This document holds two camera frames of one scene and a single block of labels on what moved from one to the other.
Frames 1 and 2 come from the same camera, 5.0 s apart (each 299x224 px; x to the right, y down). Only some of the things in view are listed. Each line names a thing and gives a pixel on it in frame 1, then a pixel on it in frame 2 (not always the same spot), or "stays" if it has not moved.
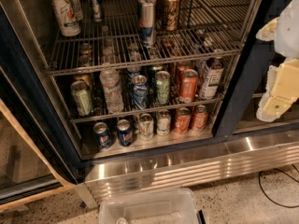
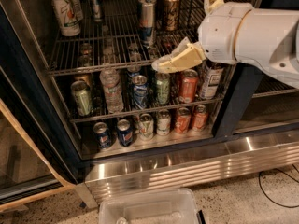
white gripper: [289, 32] → [219, 32]
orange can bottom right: [200, 118] stays
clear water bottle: [110, 82] stays
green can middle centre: [163, 80] stays
